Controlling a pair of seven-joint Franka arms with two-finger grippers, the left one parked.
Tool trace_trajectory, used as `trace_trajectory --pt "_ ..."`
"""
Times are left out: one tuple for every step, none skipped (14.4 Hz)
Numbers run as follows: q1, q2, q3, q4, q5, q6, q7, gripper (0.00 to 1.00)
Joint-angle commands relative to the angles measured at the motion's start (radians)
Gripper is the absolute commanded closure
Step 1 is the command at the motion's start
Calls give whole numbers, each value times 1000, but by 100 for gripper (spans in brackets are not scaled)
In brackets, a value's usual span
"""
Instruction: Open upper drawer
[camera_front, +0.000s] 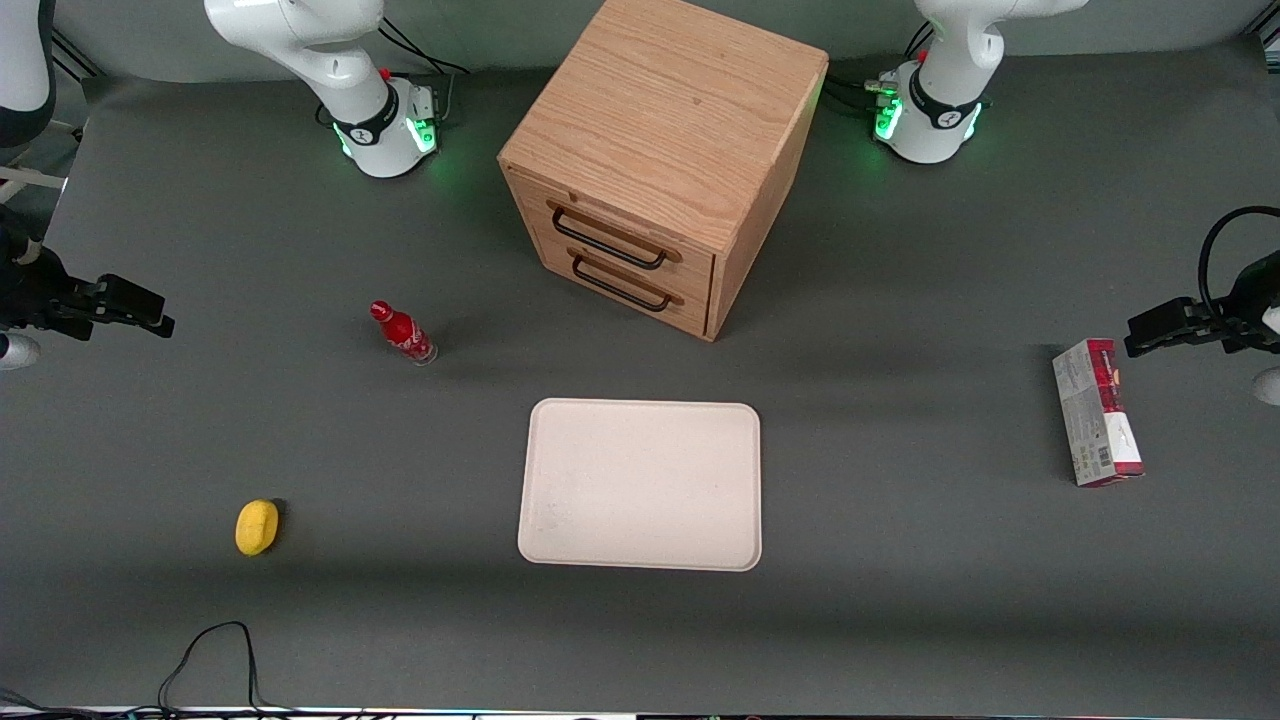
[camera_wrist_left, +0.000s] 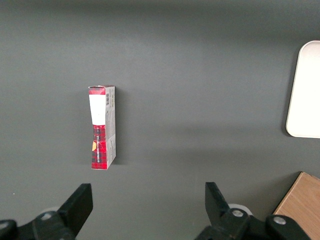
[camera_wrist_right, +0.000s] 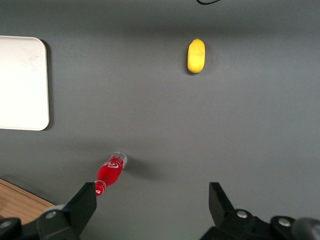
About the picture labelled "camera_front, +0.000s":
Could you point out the yellow lemon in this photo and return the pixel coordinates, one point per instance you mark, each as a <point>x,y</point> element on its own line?
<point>256,527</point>

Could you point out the red cola bottle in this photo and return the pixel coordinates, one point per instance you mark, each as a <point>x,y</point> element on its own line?
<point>402,333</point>

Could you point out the wooden drawer with deep box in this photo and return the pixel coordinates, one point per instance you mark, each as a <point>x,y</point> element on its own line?
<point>600,241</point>

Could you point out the red plaid cardboard box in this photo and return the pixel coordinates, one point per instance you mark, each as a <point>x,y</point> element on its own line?
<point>1095,420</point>

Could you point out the white rectangular tray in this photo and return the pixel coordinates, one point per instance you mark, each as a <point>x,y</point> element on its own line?
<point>640,485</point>

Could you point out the wooden drawer cabinet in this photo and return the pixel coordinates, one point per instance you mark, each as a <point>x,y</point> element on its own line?
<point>670,100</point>

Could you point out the wooden drawer front panel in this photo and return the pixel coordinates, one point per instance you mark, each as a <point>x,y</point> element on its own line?
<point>692,310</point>

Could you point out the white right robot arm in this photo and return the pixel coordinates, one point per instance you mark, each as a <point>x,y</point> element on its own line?
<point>370,130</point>

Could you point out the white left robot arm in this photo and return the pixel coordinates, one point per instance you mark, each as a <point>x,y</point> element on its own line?
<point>940,125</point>

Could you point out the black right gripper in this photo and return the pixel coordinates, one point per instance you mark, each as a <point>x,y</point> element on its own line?
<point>40,293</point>

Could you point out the dark grey table mat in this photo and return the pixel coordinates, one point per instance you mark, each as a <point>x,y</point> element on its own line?
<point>900,620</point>

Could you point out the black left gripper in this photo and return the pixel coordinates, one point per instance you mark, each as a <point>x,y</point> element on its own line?
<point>1243,309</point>

